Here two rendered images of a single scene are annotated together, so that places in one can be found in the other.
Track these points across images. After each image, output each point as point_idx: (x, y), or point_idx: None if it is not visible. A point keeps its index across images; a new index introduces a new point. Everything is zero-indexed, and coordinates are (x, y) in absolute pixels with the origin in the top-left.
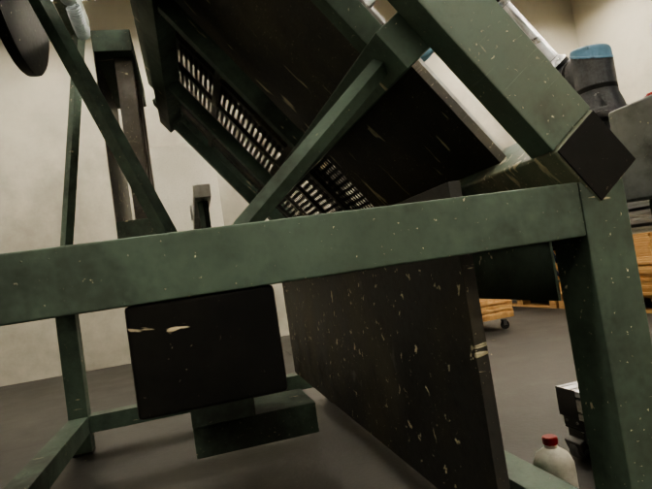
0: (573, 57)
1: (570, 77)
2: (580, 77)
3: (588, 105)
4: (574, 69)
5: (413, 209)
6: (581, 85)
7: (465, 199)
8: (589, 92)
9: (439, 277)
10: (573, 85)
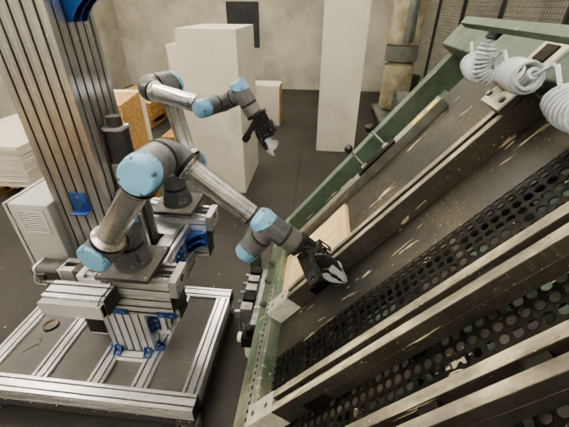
0: (135, 222)
1: (133, 236)
2: (140, 234)
3: (149, 250)
4: (136, 230)
5: None
6: (141, 240)
7: None
8: (144, 242)
9: None
10: (131, 243)
